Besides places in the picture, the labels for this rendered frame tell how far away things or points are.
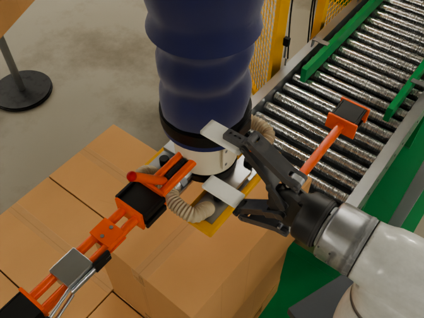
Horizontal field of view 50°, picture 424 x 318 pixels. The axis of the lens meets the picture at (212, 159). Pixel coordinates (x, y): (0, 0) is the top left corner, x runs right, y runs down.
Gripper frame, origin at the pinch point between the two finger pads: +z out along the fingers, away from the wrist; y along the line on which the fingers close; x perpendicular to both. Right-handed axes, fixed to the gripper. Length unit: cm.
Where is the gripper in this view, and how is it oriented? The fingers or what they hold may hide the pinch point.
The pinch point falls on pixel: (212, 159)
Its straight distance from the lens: 72.8
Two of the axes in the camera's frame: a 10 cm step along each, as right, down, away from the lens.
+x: 6.1, -6.2, 5.0
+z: -8.0, -4.7, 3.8
